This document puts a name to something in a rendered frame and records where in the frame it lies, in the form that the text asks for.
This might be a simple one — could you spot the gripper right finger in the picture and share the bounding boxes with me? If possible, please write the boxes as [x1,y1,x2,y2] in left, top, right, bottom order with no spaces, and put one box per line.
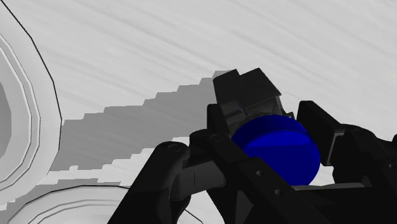
[296,100,397,193]

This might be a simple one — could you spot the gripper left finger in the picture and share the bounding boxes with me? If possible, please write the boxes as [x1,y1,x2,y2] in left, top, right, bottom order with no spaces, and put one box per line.
[106,103,314,224]

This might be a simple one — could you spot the blue bottle with black top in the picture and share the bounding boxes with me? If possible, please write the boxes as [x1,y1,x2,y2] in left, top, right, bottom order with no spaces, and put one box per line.
[212,67,321,186]

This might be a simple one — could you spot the small white plate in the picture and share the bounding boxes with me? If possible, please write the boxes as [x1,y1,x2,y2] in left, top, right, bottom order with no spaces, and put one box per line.
[0,185,206,224]

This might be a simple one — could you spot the large white plate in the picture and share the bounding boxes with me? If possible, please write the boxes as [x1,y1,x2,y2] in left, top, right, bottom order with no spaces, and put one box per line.
[0,0,63,206]

